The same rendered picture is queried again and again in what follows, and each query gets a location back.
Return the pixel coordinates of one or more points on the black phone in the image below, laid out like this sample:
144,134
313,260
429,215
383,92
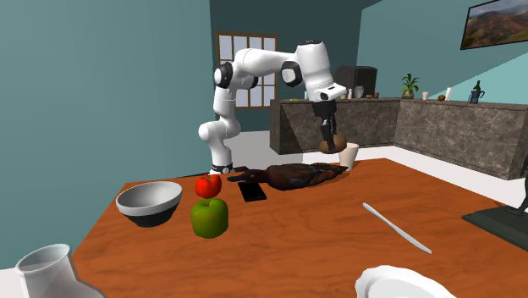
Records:
251,191

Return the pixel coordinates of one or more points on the brown framed window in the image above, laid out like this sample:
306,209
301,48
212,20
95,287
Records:
247,70

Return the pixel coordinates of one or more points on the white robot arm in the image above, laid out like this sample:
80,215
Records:
227,99

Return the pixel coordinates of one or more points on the red tomato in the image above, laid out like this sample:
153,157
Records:
208,186

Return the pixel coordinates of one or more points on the clear glass jug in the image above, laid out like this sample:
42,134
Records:
47,272

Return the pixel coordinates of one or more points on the white plate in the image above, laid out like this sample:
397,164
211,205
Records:
396,285

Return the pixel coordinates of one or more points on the green apple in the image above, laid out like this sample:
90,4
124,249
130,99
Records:
209,218

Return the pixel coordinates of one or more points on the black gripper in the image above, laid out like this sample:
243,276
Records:
324,109

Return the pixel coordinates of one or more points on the grey stone kitchen counter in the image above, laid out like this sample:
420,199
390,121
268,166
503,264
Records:
445,124

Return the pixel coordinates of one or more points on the white and black bowl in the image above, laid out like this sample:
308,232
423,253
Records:
148,199

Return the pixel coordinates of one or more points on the landscape wall picture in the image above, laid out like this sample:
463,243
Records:
495,25

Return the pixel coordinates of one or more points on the cream cup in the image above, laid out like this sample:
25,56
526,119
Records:
348,157

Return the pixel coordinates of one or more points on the brown potato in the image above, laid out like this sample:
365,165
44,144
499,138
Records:
339,142

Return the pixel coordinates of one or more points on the white knife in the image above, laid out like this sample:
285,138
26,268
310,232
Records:
395,227

